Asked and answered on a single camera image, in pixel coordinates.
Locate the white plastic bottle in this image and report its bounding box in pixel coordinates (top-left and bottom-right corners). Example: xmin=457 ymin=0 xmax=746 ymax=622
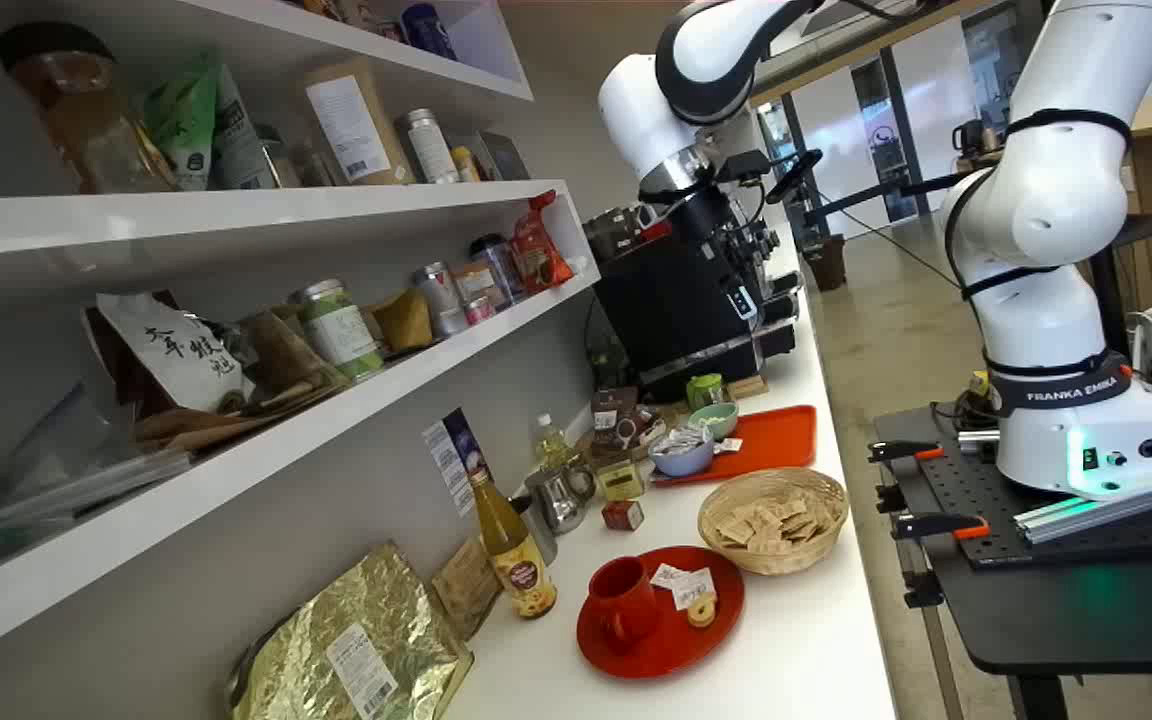
xmin=407 ymin=106 xmax=462 ymax=182

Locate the yellow liquid glass bottle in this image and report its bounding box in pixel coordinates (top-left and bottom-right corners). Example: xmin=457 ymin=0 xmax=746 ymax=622
xmin=462 ymin=441 xmax=556 ymax=619

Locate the clear plastic oil bottle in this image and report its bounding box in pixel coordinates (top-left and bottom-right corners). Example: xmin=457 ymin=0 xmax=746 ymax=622
xmin=534 ymin=416 xmax=572 ymax=482

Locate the orange rectangular tray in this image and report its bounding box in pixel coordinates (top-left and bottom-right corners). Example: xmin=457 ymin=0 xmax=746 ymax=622
xmin=693 ymin=402 xmax=815 ymax=482

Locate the small red cube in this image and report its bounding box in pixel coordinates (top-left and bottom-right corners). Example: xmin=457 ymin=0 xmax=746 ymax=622
xmin=601 ymin=498 xmax=646 ymax=531

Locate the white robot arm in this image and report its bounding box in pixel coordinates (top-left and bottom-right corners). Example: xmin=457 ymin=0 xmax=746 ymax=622
xmin=601 ymin=0 xmax=1152 ymax=498

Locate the woven wicker basket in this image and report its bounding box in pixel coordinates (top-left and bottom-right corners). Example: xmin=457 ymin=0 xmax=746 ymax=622
xmin=697 ymin=466 xmax=849 ymax=574

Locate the black espresso machine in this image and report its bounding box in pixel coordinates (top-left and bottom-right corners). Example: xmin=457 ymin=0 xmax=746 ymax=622
xmin=585 ymin=186 xmax=798 ymax=402

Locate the white bag with black script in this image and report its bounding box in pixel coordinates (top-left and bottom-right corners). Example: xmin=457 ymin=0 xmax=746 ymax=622
xmin=97 ymin=293 xmax=254 ymax=413

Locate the red mug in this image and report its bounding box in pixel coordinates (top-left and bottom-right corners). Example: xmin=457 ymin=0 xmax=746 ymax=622
xmin=588 ymin=557 xmax=666 ymax=652

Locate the amber glass jar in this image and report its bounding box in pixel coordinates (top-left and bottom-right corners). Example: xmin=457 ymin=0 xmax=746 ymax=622
xmin=0 ymin=21 xmax=177 ymax=190

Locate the light blue bowl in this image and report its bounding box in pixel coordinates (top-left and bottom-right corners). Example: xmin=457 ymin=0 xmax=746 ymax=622
xmin=648 ymin=428 xmax=714 ymax=478

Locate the green pouch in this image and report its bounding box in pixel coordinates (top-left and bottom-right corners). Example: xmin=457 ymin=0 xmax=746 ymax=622
xmin=146 ymin=54 xmax=277 ymax=190

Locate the blue and white leaflet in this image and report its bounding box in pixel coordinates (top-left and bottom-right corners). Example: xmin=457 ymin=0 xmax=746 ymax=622
xmin=426 ymin=406 xmax=492 ymax=514

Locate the green lid jar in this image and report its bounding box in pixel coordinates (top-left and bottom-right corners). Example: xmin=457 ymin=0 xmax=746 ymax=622
xmin=293 ymin=279 xmax=384 ymax=380

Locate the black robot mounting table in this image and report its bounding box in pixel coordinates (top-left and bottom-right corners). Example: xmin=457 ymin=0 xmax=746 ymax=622
xmin=870 ymin=406 xmax=1152 ymax=720

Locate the small brown kraft bag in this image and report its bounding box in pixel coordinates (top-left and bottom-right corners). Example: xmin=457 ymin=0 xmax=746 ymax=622
xmin=434 ymin=535 xmax=500 ymax=639

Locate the orange snack packet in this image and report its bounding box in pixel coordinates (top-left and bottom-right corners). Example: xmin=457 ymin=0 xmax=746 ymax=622
xmin=510 ymin=190 xmax=572 ymax=293

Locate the white wall shelf unit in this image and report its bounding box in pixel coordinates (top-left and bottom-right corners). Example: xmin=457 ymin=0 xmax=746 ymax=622
xmin=0 ymin=0 xmax=595 ymax=677

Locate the brown cardboard box white label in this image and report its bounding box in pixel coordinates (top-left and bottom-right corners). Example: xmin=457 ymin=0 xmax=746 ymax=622
xmin=302 ymin=60 xmax=411 ymax=182

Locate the silver can with label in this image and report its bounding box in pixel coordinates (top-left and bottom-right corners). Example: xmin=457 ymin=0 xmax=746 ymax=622
xmin=418 ymin=259 xmax=468 ymax=335

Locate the gold foil bag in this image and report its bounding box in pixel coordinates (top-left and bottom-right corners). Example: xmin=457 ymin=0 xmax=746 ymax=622
xmin=228 ymin=543 xmax=471 ymax=720

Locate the red round plate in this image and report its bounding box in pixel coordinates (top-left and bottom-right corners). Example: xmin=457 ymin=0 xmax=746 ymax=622
xmin=577 ymin=543 xmax=746 ymax=679

